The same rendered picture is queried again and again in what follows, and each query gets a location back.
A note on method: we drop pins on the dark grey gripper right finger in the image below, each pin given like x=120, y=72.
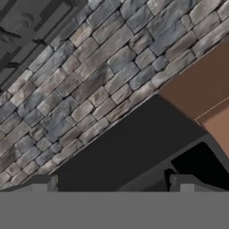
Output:
x=182, y=180

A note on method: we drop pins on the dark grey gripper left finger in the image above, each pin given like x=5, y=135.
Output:
x=44, y=182

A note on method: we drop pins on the black microwave oven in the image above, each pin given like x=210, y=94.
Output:
x=125, y=149

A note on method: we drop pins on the brown cupboard door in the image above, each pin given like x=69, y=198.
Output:
x=219, y=125

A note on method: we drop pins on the brown wooden cupboard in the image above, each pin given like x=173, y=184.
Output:
x=196, y=86

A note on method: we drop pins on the grey panelled cupboard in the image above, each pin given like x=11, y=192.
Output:
x=27, y=27

